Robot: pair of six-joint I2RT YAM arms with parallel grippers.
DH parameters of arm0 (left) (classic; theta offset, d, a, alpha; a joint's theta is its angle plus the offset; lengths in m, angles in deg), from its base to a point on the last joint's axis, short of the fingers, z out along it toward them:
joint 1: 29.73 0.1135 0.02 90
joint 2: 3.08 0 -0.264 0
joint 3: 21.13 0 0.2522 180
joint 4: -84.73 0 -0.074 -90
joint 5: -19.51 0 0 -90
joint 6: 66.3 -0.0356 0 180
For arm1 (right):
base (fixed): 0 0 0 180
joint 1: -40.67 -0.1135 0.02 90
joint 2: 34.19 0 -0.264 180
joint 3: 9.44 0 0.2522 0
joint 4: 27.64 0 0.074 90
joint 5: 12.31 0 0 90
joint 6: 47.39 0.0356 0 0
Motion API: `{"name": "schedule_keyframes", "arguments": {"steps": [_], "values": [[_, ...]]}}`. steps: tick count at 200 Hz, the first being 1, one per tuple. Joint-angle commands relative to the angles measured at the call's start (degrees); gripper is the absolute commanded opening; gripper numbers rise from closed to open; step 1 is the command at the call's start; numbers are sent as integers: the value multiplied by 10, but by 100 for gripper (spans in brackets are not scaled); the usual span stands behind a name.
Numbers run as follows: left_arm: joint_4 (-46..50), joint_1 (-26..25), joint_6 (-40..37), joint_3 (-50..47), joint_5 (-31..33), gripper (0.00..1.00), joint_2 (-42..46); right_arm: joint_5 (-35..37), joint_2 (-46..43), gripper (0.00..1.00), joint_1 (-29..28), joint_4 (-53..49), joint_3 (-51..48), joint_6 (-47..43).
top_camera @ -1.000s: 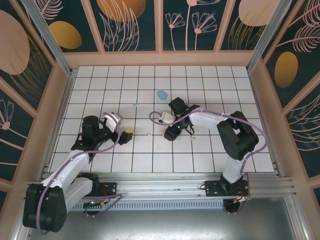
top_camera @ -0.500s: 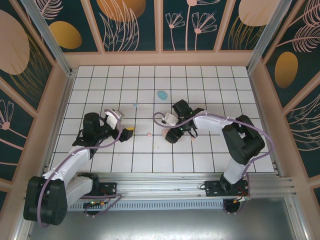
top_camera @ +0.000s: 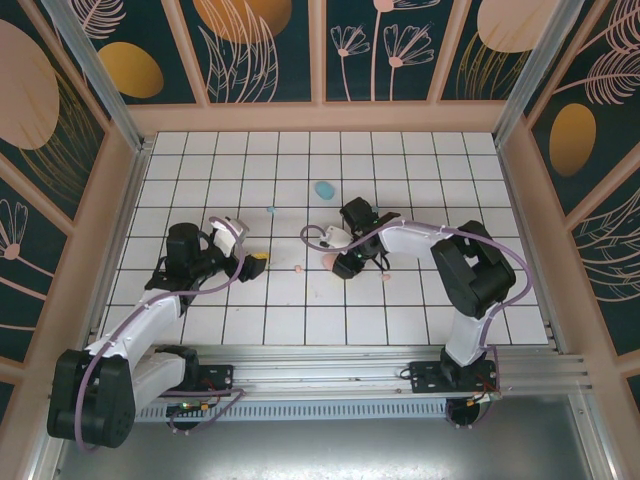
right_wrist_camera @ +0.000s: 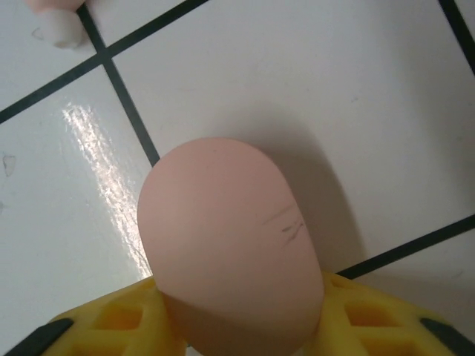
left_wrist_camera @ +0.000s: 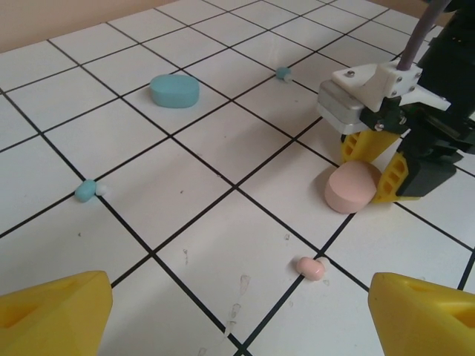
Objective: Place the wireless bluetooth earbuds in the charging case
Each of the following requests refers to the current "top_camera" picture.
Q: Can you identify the aluminium table side rail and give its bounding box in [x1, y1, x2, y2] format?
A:
[498, 142, 571, 356]
[79, 142, 151, 364]

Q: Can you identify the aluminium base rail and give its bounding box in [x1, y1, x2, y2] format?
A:
[54, 343, 594, 404]

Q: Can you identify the perforated metal cable tray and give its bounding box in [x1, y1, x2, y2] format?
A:
[134, 401, 451, 423]

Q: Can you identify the aluminium corner post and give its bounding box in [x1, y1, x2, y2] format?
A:
[39, 0, 154, 154]
[492, 0, 599, 147]

